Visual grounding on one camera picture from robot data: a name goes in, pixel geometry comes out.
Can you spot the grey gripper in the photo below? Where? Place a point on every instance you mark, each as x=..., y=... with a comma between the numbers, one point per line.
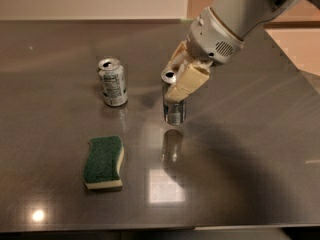
x=210, y=38

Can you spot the silver blue redbull can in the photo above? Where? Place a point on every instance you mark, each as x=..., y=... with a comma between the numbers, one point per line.
x=174, y=112

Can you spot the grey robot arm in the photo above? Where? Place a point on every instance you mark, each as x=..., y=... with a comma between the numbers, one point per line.
x=243, y=16

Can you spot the silver 7up can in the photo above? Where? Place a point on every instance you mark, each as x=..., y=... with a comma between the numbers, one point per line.
x=112, y=76

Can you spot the green yellow sponge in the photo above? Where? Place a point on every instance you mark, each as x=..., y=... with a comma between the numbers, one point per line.
x=103, y=164

